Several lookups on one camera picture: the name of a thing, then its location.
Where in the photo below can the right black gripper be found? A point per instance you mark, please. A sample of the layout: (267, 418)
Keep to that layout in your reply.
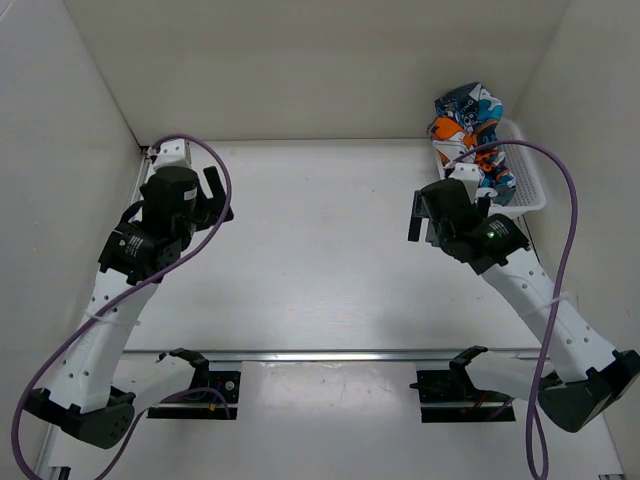
(419, 214)

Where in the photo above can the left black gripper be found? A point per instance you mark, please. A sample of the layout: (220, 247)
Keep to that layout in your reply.
(211, 209)

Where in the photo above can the colourful patterned shorts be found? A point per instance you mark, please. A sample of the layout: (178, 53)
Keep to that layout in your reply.
(466, 121)

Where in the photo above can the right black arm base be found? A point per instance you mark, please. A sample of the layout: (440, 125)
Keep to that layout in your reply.
(449, 397)

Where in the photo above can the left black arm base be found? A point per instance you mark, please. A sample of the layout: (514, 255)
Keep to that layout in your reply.
(213, 392)

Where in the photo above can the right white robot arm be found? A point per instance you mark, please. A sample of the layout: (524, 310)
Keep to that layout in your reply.
(583, 373)

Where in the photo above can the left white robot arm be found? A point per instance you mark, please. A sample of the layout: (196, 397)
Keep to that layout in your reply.
(84, 397)

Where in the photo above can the white perforated plastic basket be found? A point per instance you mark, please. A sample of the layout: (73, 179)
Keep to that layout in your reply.
(529, 194)

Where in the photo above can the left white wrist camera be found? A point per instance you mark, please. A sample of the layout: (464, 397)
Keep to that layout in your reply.
(174, 153)

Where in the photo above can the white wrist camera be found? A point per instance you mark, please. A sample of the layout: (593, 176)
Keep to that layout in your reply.
(468, 174)
(174, 153)

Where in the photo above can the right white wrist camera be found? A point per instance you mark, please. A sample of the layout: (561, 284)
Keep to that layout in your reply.
(468, 174)

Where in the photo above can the left aluminium side rail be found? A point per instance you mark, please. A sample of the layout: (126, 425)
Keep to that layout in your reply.
(141, 175)

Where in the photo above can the aluminium side rail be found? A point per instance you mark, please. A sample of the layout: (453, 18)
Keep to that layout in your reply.
(141, 175)
(524, 227)

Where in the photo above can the right aluminium side rail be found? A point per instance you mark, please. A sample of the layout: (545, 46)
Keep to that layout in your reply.
(524, 227)

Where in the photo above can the aluminium front rail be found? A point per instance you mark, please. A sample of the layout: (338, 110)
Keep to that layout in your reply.
(411, 355)

